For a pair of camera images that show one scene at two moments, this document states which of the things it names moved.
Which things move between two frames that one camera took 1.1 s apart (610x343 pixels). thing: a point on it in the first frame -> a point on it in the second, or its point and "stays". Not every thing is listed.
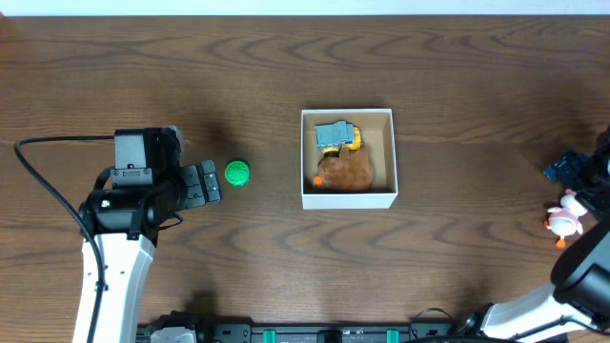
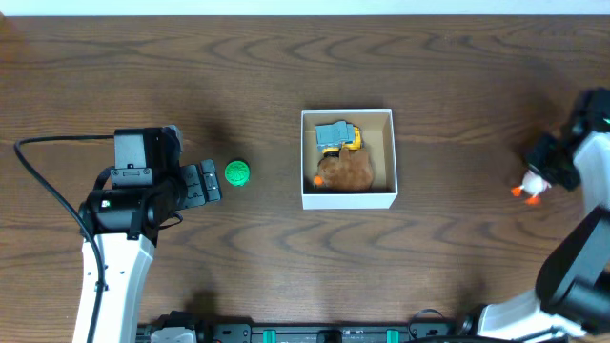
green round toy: [237, 172] stays
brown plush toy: [350, 171] stays
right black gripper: [569, 168] -> [536, 160]
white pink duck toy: [563, 221] -> [532, 185]
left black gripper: [192, 186] stays
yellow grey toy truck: [331, 136] stays
